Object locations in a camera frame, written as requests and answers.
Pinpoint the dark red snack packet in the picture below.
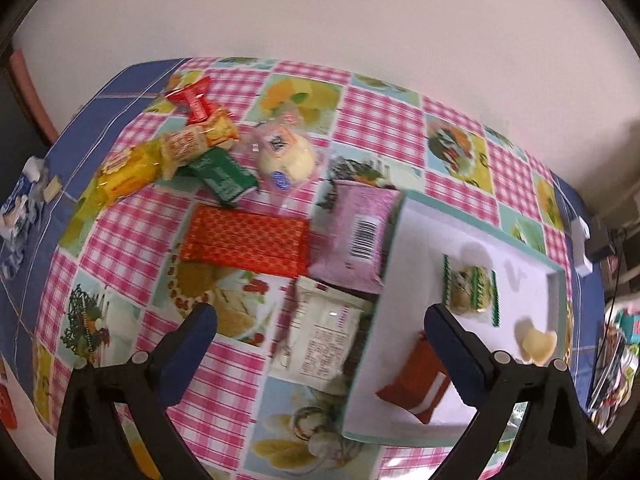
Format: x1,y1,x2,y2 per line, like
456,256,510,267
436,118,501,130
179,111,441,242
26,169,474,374
376,333,450,425

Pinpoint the small yellow cake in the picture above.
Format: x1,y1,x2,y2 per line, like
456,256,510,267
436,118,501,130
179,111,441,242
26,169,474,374
514,318,558,366

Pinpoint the green striped cookie packet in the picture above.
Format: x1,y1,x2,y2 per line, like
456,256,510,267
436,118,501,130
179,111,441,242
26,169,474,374
442,255,500,327

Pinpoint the white teal-rimmed tray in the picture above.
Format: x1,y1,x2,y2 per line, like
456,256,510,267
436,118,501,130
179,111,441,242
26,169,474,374
342,191,567,448

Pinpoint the white text snack packet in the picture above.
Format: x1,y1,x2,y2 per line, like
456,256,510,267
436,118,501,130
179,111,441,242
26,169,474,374
269,276,373,396

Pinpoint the cluttered items pile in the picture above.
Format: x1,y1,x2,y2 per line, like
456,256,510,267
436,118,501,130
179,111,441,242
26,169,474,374
586,301,639,434

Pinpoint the orange patterned snack packet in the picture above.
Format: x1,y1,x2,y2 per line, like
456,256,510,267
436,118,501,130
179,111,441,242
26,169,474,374
180,204,310,278

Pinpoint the pink checkered plastic tablecloth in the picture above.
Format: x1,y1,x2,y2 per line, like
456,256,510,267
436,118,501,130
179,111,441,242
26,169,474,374
22,58,572,479

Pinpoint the pink snack packet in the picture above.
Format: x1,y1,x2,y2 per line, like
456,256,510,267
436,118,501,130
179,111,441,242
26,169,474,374
308,180,401,295

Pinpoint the green snack packet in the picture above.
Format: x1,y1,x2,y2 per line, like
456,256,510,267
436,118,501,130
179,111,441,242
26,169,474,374
184,148,258,206

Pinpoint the yellow bread packet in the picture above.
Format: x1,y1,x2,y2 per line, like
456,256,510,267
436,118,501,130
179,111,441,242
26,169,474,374
96,139,162,206

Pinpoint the small white wafer piece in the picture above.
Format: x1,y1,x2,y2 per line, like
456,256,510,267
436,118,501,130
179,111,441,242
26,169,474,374
43,176,63,204

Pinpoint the opened blue white wrapper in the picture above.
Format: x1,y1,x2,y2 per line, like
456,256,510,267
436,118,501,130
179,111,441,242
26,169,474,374
1,156,49,280

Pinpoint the cream swiss roll packet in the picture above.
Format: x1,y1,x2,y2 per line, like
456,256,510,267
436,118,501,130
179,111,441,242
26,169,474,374
160,107,240,180

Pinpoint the clear bag yellow bun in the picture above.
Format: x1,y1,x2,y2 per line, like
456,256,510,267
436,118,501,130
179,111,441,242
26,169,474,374
242,107,321,194

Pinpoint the blue fabric cloth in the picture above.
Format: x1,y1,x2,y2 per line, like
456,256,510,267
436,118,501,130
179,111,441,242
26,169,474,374
1,58,183,393

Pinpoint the bright red candy packet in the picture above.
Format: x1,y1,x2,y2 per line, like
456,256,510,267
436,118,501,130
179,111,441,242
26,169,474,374
165,76,220,125

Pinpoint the black device with cable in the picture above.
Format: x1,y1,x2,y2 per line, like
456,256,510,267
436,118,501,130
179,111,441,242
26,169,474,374
585,226,624,264

